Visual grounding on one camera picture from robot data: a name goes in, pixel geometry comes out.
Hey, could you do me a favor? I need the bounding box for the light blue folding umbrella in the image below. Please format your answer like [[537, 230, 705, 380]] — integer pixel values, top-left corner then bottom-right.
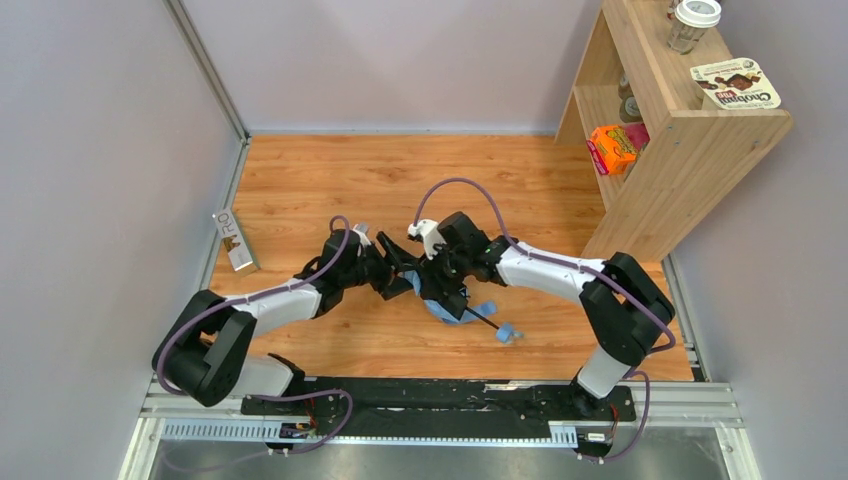
[[400, 271, 524, 344]]

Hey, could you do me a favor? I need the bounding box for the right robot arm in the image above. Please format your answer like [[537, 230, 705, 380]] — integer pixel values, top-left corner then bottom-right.
[[407, 212, 675, 400]]

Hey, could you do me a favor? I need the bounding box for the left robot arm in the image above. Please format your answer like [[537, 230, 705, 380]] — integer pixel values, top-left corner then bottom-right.
[[151, 229, 419, 407]]

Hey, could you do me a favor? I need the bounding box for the small RO labelled box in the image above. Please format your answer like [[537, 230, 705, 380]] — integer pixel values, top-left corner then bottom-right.
[[212, 208, 261, 275]]

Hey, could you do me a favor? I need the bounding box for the orange snack box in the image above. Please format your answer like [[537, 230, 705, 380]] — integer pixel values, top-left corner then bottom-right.
[[587, 125, 640, 175]]

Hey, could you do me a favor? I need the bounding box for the pink snack box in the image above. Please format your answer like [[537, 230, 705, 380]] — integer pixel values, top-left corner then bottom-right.
[[622, 122, 650, 152]]

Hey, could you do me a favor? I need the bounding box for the wooden shelf unit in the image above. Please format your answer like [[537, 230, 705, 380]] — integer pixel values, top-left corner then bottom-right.
[[555, 1, 793, 261]]

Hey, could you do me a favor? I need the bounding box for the small bottle on shelf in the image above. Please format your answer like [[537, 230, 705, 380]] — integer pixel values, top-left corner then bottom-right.
[[617, 73, 642, 123]]

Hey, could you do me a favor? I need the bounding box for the Chobani yogurt cup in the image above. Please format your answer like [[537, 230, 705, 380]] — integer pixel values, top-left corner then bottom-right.
[[690, 57, 782, 110]]

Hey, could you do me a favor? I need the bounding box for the glass jar white lid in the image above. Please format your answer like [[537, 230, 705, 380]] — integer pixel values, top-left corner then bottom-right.
[[667, 0, 722, 55]]

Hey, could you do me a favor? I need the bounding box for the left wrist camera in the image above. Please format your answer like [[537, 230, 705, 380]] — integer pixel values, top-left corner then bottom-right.
[[353, 223, 372, 247]]

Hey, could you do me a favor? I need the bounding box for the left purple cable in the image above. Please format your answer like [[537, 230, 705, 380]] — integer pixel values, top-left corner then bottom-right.
[[154, 215, 356, 458]]

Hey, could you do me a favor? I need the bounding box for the purple cable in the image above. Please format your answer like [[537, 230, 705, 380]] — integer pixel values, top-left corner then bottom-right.
[[411, 177, 678, 463], [154, 215, 356, 458]]

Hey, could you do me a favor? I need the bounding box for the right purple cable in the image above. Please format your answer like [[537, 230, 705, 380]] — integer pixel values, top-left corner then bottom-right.
[[411, 177, 678, 463]]

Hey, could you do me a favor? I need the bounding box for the aluminium frame post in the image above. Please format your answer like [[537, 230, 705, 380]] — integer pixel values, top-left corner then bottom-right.
[[163, 0, 251, 144]]

